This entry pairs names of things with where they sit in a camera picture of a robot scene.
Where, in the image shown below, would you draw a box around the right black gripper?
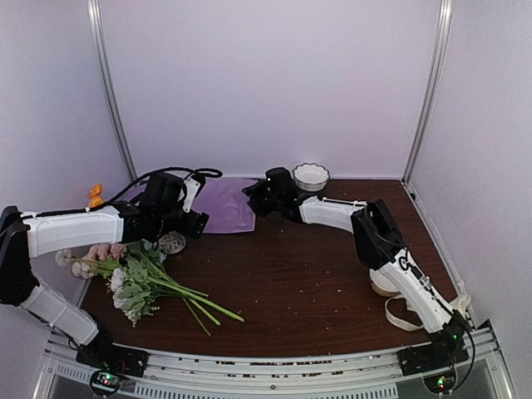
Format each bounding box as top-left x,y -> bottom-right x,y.
244,180 -> 283,218

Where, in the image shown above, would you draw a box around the purple pink wrapping paper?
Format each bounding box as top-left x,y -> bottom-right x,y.
124,178 -> 255,238

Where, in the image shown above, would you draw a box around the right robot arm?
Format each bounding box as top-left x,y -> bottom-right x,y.
242,167 -> 470,367

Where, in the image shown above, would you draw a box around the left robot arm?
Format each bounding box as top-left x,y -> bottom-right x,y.
1,168 -> 209,369

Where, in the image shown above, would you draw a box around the patterned mug yellow inside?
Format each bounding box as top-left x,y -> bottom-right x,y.
159,231 -> 186,255

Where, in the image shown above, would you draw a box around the scalloped white bowl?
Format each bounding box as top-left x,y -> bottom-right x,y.
293,163 -> 330,192

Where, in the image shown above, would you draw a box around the white flower bunch green leaves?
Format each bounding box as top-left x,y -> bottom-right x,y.
109,240 -> 244,334

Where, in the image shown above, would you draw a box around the plain white bowl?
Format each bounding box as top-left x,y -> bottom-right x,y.
369,269 -> 400,298

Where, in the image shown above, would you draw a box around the beige ribbon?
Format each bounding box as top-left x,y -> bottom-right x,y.
384,283 -> 472,333

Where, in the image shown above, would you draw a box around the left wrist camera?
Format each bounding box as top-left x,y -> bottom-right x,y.
183,174 -> 206,213

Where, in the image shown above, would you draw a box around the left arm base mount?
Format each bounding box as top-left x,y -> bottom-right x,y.
76,347 -> 149,397

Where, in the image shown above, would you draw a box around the front aluminium rail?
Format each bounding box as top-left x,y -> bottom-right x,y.
41,328 -> 508,399

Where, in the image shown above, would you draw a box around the left aluminium frame post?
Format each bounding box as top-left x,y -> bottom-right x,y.
86,0 -> 137,181

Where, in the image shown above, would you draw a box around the aluminium frame post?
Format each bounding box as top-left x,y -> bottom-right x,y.
401,0 -> 454,186
86,0 -> 137,181

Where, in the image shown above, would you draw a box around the right aluminium frame post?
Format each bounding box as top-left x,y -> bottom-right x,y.
401,0 -> 454,186

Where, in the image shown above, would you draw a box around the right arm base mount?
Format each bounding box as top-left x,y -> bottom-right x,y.
397,343 -> 470,397

